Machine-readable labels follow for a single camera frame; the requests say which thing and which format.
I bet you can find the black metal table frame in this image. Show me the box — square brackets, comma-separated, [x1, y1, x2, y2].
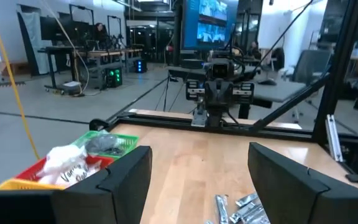
[88, 0, 358, 194]

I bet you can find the yellow hanging cable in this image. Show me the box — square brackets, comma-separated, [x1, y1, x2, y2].
[0, 0, 42, 161]

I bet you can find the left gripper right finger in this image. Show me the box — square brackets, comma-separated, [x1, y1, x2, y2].
[247, 142, 358, 224]

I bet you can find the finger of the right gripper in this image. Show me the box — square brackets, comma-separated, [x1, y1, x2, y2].
[218, 108, 229, 127]
[209, 108, 219, 127]

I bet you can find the silver aluminium bar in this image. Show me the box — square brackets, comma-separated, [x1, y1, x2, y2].
[324, 114, 344, 163]

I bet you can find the silver foil toothpaste tube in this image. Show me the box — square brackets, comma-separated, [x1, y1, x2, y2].
[228, 202, 262, 224]
[234, 192, 259, 208]
[213, 194, 230, 224]
[244, 207, 272, 224]

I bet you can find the white box on dolly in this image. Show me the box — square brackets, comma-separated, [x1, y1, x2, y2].
[45, 80, 86, 96]

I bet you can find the cotton balls plastic bag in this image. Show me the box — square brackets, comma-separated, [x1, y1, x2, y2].
[44, 143, 88, 177]
[37, 160, 104, 187]

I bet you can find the large blue display screen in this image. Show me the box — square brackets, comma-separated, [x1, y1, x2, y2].
[181, 0, 239, 51]

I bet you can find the grey desk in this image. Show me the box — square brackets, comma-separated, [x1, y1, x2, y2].
[253, 80, 307, 108]

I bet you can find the wooden workbench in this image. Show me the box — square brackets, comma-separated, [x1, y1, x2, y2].
[37, 45, 144, 94]

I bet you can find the grey curtain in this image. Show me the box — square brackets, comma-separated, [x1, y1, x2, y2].
[17, 11, 58, 75]

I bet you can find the red plastic bin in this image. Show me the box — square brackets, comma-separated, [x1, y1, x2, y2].
[14, 154, 115, 188]

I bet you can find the grey office chair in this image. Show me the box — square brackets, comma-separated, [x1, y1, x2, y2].
[290, 49, 334, 86]

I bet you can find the person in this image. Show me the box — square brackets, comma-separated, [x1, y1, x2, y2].
[247, 40, 262, 60]
[93, 22, 108, 47]

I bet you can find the green plastic bin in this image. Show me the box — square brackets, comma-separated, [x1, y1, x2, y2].
[72, 129, 140, 160]

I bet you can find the yellow plastic bin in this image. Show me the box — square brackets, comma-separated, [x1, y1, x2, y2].
[0, 177, 67, 191]

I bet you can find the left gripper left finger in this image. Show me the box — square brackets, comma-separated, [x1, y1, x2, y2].
[52, 144, 153, 224]

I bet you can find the computer with blue lights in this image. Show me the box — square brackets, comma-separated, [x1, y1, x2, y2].
[134, 58, 148, 74]

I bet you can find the computer with green lights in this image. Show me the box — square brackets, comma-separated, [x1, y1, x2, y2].
[104, 67, 124, 88]

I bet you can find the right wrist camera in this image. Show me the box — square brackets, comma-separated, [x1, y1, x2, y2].
[208, 58, 236, 81]

